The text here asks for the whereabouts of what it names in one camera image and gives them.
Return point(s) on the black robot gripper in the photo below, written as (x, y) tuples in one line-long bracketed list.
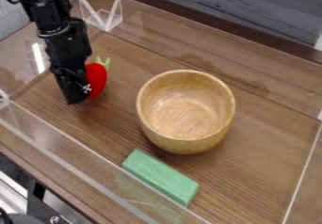
[(68, 48)]

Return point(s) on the clear acrylic corner bracket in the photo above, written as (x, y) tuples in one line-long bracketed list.
[(103, 19)]

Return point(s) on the green rectangular block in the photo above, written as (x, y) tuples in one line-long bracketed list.
[(175, 185)]

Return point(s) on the red plush strawberry toy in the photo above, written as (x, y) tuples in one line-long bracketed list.
[(96, 76)]

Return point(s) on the light wooden bowl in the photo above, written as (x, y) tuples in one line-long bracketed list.
[(186, 109)]

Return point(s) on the clear acrylic tray wall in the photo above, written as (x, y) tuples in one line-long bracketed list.
[(81, 177)]

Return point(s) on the black metal table leg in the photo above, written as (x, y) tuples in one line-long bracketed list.
[(39, 209)]

